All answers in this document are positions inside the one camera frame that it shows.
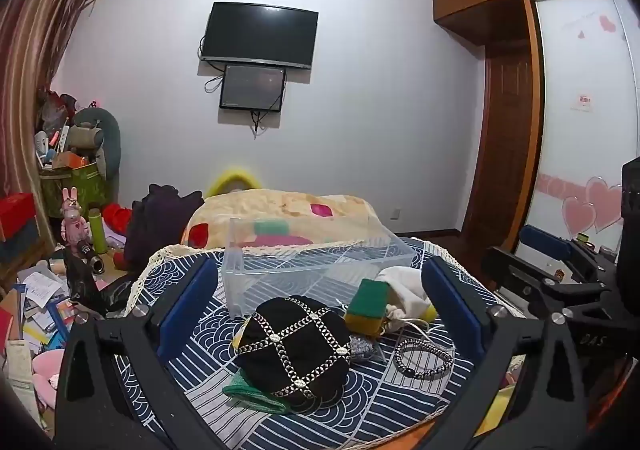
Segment brown wooden door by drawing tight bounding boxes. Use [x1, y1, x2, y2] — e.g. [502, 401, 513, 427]
[460, 48, 536, 243]

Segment pile of papers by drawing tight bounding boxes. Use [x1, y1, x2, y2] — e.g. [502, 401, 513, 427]
[0, 265, 76, 431]

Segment black cap with chain grid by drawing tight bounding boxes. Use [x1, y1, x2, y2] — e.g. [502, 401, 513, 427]
[234, 296, 353, 415]

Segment yellow cloth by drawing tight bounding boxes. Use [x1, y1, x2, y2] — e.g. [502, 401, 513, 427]
[472, 382, 516, 438]

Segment green knitted cloth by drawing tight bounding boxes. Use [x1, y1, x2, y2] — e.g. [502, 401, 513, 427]
[221, 372, 293, 415]

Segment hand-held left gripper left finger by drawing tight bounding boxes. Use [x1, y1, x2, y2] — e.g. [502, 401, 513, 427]
[54, 256, 236, 450]

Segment blue wave patterned blanket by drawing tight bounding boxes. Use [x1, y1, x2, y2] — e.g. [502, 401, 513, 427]
[112, 237, 531, 450]

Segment black bag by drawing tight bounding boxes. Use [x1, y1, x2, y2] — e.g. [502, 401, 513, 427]
[62, 240, 131, 318]

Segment red plush item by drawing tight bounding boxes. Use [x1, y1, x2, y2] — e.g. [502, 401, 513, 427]
[102, 203, 133, 233]

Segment clear plastic storage bin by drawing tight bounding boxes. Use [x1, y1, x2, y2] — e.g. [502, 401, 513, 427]
[221, 216, 418, 318]

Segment beige fleece blanket colour patches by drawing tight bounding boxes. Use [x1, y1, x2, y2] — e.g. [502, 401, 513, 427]
[181, 190, 383, 251]

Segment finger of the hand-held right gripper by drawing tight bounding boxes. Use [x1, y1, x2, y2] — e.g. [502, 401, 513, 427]
[517, 224, 618, 281]
[481, 245, 623, 322]

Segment dark purple garment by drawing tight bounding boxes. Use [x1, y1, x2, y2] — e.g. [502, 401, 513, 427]
[122, 183, 205, 271]

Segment white cloth bag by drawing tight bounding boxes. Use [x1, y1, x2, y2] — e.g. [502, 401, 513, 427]
[375, 266, 440, 333]

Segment grey-green plush pillow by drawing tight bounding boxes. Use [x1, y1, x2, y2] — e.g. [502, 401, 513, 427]
[67, 106, 122, 181]

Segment green storage box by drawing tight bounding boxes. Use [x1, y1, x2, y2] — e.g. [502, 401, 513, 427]
[39, 161, 108, 218]

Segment red box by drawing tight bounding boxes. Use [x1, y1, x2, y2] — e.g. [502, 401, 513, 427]
[0, 193, 38, 241]

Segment blue-grey box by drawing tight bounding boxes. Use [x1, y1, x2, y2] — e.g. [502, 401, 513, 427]
[0, 220, 43, 266]

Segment pink plush item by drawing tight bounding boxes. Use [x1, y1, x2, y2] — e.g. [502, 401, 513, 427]
[30, 350, 66, 406]

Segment small black wall monitor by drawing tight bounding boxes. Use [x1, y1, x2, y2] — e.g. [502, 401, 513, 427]
[219, 63, 287, 112]

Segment large black wall television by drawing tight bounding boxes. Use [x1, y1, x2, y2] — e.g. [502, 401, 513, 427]
[200, 1, 319, 70]

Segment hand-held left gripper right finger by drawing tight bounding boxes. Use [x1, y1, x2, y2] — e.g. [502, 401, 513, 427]
[420, 257, 596, 450]

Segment green bottle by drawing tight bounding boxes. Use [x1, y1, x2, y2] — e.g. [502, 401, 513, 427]
[88, 209, 108, 253]

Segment clear plastic bag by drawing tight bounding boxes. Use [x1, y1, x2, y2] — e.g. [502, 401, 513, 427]
[348, 334, 386, 363]

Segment green and yellow sponge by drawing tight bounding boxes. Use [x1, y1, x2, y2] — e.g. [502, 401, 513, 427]
[347, 279, 392, 336]

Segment striped brown curtain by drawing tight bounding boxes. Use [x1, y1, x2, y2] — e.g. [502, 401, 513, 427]
[0, 0, 108, 251]

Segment pink rabbit figure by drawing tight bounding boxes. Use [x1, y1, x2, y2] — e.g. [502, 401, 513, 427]
[60, 187, 91, 243]

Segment white cable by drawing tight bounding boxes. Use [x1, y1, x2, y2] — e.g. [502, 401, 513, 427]
[380, 317, 446, 346]

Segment black and white braided bracelet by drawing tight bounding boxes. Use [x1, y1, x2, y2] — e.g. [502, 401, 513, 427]
[393, 337, 455, 381]

